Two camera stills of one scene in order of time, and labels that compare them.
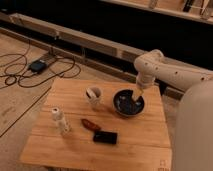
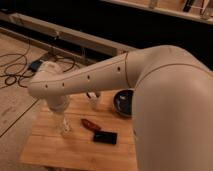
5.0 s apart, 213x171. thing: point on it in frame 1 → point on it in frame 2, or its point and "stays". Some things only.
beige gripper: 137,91 → 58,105
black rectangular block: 105,137 stays
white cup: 93,94 stays
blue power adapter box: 37,66 stays
